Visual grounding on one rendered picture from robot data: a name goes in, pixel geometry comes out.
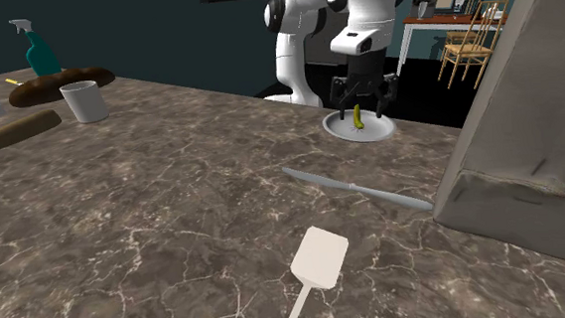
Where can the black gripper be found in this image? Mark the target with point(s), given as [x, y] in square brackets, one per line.
[366, 71]

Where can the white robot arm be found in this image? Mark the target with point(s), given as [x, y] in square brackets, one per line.
[367, 8]

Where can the yellow green curved vegetable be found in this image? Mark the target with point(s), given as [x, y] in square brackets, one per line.
[358, 119]

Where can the white round plate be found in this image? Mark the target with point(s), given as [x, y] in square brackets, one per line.
[375, 130]

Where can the white-legged desk with brown top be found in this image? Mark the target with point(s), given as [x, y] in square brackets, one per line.
[438, 22]

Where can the silver table knife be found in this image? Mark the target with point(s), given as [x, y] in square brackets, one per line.
[386, 196]

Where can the white spatula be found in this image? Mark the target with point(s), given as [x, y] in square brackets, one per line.
[320, 256]

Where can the white cup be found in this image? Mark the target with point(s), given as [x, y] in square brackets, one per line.
[85, 103]

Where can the teal spray bottle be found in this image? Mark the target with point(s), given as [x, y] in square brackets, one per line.
[40, 57]

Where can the dark brown bread loaf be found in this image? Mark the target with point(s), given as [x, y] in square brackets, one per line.
[36, 90]

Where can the yellow pencil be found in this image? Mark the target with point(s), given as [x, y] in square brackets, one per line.
[13, 82]

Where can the brown baguette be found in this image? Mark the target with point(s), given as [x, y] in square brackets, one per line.
[14, 131]

